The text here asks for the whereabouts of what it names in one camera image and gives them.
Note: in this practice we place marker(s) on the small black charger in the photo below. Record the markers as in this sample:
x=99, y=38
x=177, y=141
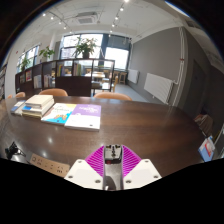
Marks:
x=113, y=155

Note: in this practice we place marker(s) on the thin white book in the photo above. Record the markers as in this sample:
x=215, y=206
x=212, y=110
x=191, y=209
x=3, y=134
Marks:
x=22, y=111

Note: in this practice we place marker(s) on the medium potted plant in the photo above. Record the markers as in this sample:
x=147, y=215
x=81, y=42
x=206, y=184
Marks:
x=46, y=52

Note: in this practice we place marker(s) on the purple and white book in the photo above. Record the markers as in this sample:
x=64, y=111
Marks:
x=85, y=116

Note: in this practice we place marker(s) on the large window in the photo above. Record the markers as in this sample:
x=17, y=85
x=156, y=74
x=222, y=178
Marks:
x=116, y=56

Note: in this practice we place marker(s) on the blue picture book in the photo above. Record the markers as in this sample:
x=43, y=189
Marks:
x=206, y=149

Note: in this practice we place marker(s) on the side window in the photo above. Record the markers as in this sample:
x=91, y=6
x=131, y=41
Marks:
x=31, y=53

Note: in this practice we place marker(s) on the black power strip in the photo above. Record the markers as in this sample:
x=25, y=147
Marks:
x=50, y=165

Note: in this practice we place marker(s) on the light blue illustrated book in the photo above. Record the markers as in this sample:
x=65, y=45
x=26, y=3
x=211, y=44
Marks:
x=60, y=113

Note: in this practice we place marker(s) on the large potted plant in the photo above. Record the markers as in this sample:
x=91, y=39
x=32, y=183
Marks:
x=85, y=46

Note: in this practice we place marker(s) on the dark divider shelf unit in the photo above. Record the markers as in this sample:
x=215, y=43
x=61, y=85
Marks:
x=73, y=85

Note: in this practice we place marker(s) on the stack of books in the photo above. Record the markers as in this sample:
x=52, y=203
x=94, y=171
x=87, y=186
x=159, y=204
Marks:
x=38, y=103

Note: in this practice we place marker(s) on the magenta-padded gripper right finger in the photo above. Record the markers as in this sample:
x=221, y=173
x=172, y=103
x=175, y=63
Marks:
x=141, y=173

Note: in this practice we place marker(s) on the dark grey door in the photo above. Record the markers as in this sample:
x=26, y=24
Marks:
x=195, y=90

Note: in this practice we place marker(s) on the brown chair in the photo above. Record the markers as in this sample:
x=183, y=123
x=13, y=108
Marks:
x=205, y=123

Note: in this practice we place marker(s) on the ceiling air conditioner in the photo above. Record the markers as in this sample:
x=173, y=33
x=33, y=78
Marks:
x=86, y=18

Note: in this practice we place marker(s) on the small potted plant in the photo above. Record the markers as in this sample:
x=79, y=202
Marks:
x=25, y=62

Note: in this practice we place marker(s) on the small white radiator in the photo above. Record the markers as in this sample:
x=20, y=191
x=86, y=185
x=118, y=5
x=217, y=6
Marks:
x=133, y=76

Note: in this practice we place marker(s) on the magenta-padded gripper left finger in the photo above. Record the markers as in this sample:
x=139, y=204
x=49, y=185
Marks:
x=83, y=173

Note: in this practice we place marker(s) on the large white radiator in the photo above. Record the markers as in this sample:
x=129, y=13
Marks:
x=158, y=87

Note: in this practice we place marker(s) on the wall bookshelf unit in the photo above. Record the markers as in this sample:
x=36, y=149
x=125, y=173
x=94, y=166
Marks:
x=2, y=83

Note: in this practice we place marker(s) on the ceiling spotlights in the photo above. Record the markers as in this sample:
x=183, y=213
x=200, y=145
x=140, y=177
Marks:
x=44, y=14

